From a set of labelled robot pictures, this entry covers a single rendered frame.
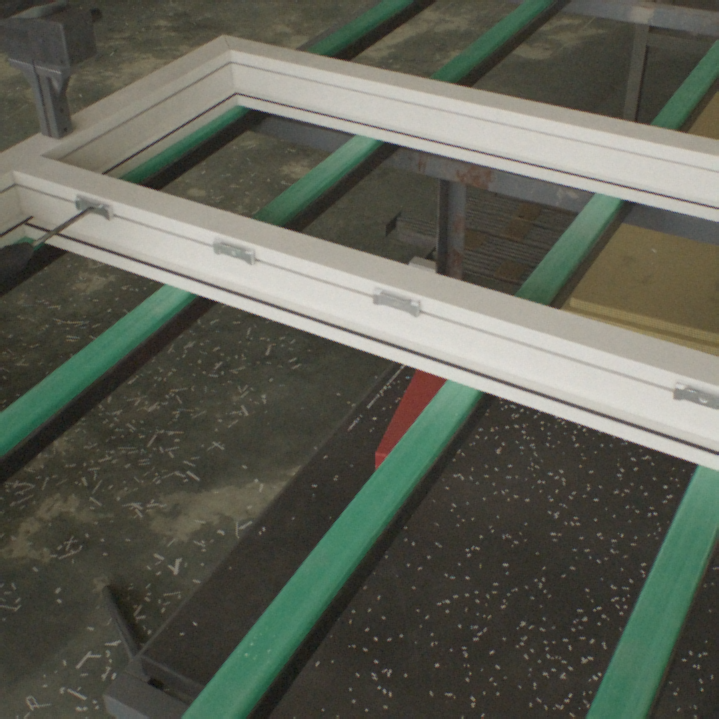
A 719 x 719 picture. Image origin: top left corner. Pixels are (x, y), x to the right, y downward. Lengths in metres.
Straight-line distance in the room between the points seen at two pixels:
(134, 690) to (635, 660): 0.56
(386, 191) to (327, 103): 1.65
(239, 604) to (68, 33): 0.65
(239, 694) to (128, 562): 1.30
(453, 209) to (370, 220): 1.45
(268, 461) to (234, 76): 0.91
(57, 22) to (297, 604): 0.71
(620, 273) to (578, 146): 0.32
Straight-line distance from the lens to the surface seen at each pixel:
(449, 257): 1.60
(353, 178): 1.41
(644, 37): 2.61
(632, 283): 1.60
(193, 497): 2.16
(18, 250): 1.14
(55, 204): 1.27
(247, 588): 1.20
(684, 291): 1.60
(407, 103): 1.44
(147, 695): 1.17
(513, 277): 2.16
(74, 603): 2.03
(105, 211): 1.21
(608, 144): 1.34
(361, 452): 1.35
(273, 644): 0.80
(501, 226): 2.34
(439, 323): 1.01
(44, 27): 1.27
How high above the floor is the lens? 1.50
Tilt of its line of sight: 36 degrees down
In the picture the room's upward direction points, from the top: 1 degrees counter-clockwise
